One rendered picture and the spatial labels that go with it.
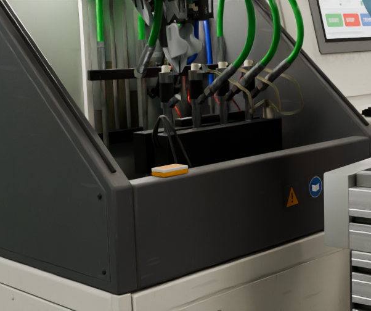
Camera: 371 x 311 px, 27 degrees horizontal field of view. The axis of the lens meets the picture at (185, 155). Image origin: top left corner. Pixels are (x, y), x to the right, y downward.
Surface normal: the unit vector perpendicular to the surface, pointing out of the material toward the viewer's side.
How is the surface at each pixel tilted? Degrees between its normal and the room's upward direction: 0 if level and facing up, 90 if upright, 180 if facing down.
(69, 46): 90
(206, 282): 90
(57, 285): 90
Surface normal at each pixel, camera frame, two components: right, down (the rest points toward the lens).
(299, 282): 0.69, 0.08
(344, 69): 0.66, -0.16
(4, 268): -0.72, 0.13
